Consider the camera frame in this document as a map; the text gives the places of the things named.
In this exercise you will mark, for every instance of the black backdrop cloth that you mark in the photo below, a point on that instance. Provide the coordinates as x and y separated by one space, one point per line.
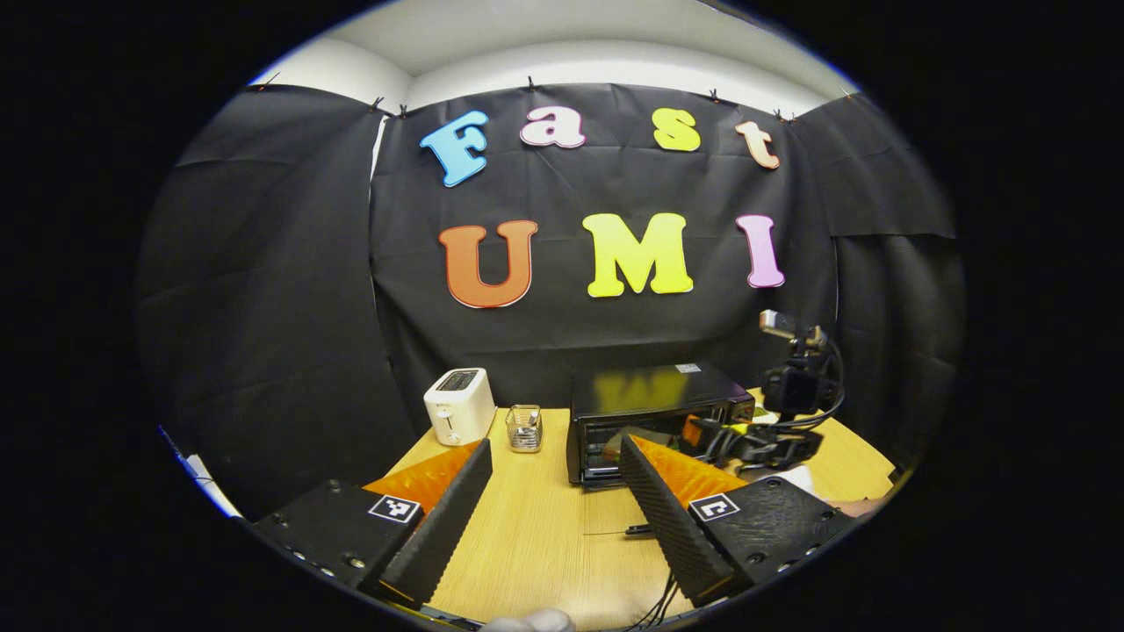
263 307

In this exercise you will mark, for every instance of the sandwich with lettuce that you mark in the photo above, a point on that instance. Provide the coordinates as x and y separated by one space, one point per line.
645 437

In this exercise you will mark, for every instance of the white toaster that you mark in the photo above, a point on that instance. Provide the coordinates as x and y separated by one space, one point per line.
457 408

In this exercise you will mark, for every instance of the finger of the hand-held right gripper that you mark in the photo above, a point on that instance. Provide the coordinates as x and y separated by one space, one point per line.
700 434

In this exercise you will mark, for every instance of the small white rectangular tray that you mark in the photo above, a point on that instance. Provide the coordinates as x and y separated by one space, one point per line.
790 480

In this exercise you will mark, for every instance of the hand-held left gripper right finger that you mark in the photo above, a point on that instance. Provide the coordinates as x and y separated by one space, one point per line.
672 527

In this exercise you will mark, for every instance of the black electric oven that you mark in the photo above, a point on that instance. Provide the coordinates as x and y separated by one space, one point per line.
650 386

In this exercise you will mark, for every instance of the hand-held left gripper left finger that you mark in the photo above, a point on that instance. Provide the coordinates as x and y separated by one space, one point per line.
439 527

